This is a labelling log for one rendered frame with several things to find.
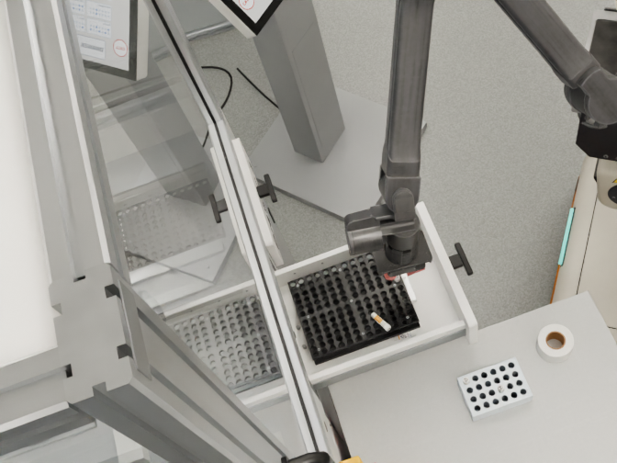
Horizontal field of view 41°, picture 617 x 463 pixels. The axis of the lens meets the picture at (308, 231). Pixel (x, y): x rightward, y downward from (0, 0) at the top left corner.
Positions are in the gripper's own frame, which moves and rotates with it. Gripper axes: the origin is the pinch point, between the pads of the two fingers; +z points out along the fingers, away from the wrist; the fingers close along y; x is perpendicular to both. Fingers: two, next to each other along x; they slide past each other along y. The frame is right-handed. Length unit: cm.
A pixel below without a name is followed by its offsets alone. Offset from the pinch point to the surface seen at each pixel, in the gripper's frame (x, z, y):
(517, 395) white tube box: 24.6, 15.7, -16.9
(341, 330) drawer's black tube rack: 4.6, 8.9, 13.1
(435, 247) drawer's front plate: -4.9, 3.1, -9.3
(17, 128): 25, -95, 40
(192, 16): -168, 89, 26
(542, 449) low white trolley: 35.1, 19.1, -18.3
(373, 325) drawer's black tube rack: 5.7, 8.2, 6.9
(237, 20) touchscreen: -73, -1, 16
